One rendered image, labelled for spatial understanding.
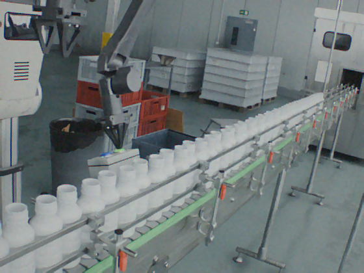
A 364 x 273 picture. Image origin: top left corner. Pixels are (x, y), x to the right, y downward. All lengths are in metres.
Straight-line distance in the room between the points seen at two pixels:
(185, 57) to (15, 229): 7.80
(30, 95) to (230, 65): 6.65
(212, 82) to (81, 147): 5.32
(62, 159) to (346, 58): 4.12
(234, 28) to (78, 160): 9.60
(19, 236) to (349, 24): 5.36
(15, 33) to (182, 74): 7.24
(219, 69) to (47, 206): 7.31
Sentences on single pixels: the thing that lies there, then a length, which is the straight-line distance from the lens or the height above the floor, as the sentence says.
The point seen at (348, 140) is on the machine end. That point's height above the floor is 0.32.
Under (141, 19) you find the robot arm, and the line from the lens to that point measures 1.11.
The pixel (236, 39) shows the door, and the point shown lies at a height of 1.41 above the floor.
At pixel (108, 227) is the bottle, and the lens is 0.83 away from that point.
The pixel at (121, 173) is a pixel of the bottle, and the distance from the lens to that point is 0.84.
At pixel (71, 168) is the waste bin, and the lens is 2.98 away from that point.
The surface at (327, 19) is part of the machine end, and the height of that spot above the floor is 1.95.
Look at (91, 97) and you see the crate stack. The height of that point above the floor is 0.75.
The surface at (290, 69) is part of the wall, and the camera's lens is 11.49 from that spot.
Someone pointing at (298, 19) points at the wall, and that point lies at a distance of 11.50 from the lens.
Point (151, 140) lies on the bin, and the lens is 1.93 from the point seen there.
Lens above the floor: 1.48
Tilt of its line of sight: 16 degrees down
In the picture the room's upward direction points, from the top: 8 degrees clockwise
